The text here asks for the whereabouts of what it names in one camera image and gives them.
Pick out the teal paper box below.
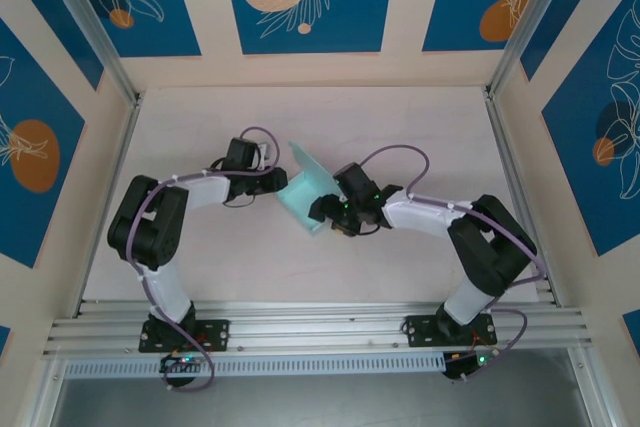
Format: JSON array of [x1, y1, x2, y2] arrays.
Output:
[[273, 141, 337, 238]]

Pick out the aluminium mounting beam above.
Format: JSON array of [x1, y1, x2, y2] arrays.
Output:
[[42, 299, 594, 359]]

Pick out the blue poster large peach circle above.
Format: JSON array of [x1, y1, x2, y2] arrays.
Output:
[[221, 0, 399, 55]]

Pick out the grey metal panel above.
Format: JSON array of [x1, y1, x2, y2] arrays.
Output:
[[49, 349, 601, 427]]

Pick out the blue poster flower outline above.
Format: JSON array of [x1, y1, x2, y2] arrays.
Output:
[[63, 0, 202, 58]]

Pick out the black controller board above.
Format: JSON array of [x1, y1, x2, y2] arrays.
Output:
[[159, 352, 207, 379], [442, 349, 502, 382]]

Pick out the blue poster fern orange circle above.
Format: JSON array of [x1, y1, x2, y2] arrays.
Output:
[[422, 0, 559, 53]]

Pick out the blue poster dark circle flowers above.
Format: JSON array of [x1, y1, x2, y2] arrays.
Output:
[[542, 0, 640, 257]]

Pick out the blue poster orange circle flower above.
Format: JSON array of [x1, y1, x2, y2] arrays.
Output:
[[0, 16, 87, 269]]

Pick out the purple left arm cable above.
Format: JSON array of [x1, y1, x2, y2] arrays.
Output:
[[124, 125, 281, 393]]

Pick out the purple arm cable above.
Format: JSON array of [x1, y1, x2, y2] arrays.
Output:
[[357, 144, 550, 386], [124, 125, 281, 393]]

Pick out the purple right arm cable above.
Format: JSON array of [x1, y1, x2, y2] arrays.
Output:
[[357, 144, 550, 386]]

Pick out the aluminium side rail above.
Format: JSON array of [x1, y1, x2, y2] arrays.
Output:
[[74, 91, 144, 318], [482, 86, 559, 306]]

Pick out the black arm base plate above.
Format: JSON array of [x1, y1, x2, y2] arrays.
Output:
[[402, 314, 497, 348], [138, 319, 232, 353]]

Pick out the white slotted cable duct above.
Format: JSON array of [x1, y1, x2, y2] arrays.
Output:
[[63, 351, 447, 381]]

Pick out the aluminium frame post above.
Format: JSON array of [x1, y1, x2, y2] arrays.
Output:
[[487, 0, 586, 98], [35, 0, 144, 106]]

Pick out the aluminium frame bar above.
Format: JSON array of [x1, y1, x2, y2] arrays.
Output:
[[24, 354, 69, 427], [567, 346, 624, 427]]

